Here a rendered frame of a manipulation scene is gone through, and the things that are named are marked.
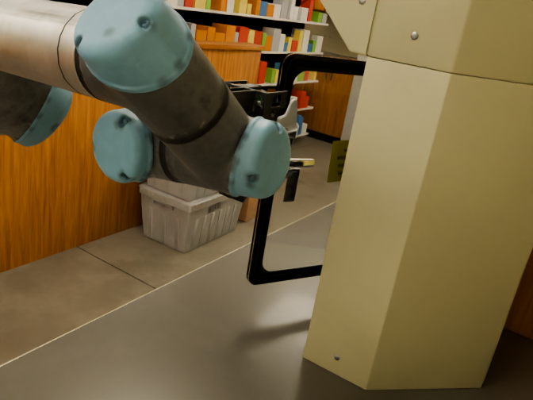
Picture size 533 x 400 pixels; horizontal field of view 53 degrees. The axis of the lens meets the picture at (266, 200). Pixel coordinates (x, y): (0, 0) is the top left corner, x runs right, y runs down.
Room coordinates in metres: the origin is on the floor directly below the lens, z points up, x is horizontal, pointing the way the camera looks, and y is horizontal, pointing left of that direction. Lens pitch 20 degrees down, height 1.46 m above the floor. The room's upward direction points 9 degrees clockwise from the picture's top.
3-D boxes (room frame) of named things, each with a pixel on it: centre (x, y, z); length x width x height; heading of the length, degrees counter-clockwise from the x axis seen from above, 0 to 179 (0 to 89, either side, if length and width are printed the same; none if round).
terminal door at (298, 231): (0.91, -0.12, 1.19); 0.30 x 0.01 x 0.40; 123
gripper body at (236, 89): (0.69, 0.05, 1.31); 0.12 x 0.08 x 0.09; 150
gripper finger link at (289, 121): (0.77, -0.01, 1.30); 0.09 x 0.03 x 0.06; 150
